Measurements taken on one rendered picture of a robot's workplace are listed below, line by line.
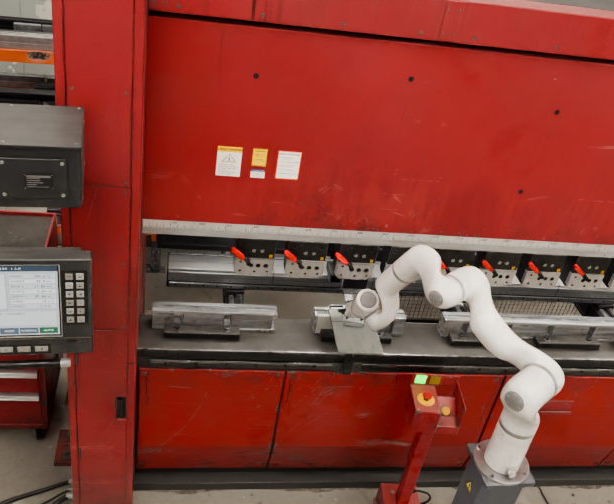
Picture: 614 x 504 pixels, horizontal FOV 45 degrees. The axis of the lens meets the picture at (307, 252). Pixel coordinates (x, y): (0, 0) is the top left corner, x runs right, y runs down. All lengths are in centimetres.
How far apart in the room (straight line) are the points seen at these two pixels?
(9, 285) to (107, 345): 68
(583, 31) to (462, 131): 51
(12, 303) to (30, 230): 117
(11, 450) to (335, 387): 157
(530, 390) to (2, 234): 225
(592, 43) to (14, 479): 297
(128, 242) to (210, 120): 49
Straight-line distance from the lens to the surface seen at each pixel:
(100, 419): 313
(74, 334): 238
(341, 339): 295
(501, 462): 261
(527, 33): 265
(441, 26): 254
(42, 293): 229
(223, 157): 262
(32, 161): 208
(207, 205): 272
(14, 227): 349
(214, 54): 247
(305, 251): 286
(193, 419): 327
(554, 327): 348
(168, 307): 303
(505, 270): 315
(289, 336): 311
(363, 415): 337
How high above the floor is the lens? 289
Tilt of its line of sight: 34 degrees down
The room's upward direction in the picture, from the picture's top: 10 degrees clockwise
